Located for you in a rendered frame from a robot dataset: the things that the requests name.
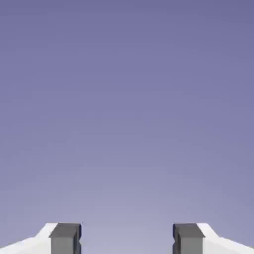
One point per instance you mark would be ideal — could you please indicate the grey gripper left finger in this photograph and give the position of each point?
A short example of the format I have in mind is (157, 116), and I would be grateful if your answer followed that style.
(63, 240)

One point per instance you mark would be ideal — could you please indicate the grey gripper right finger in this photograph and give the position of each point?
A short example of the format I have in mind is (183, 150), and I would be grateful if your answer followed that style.
(189, 240)

